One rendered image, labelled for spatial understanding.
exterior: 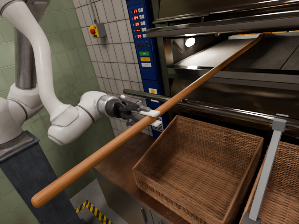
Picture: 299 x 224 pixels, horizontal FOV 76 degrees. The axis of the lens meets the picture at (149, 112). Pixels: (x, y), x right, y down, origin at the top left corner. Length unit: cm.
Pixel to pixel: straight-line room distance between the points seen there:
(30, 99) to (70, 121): 51
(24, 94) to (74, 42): 80
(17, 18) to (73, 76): 103
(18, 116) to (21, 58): 31
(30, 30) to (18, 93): 46
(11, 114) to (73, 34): 95
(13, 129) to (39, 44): 52
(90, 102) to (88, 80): 112
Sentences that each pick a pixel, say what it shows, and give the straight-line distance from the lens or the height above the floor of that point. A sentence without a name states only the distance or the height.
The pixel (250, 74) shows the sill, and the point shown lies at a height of 117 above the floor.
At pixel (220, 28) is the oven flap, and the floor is 141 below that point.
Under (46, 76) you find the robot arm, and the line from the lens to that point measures 85.
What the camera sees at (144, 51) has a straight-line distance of 133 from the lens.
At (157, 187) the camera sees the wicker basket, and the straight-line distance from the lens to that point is 109.
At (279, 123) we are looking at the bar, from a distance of 67.
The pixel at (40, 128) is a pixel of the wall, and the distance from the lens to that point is 184.
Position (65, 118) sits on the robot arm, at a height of 121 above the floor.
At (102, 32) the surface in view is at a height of 144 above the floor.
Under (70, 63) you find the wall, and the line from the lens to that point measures 186.
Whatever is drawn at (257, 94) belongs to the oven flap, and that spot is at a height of 106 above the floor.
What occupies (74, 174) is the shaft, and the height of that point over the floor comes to 120.
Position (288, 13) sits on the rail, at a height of 143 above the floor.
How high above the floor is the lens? 151
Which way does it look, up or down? 27 degrees down
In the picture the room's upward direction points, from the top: 11 degrees counter-clockwise
